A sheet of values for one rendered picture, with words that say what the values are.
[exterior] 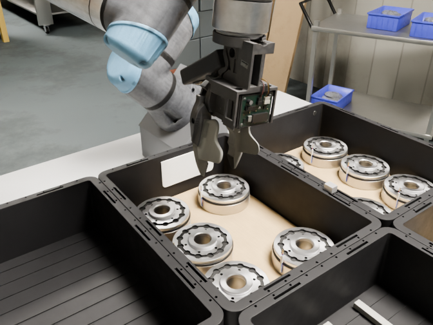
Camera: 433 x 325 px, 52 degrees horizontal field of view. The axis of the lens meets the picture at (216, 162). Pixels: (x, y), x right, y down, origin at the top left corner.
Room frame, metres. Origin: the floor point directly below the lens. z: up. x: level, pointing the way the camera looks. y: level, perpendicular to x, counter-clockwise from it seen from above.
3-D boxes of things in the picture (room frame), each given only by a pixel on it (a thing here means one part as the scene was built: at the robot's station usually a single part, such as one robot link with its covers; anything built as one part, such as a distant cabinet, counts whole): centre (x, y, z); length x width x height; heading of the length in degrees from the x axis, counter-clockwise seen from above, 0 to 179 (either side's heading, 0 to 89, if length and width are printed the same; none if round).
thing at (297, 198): (0.61, -0.02, 0.87); 0.40 x 0.30 x 0.11; 36
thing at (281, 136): (0.78, -0.26, 0.87); 0.40 x 0.30 x 0.11; 36
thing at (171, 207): (0.66, 0.10, 0.86); 0.05 x 0.05 x 0.01
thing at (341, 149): (0.92, -0.26, 0.86); 0.10 x 0.10 x 0.01
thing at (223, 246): (0.58, 0.02, 0.86); 0.10 x 0.10 x 0.01
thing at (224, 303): (0.61, -0.02, 0.92); 0.40 x 0.30 x 0.02; 36
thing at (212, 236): (0.58, 0.02, 0.86); 0.05 x 0.05 x 0.01
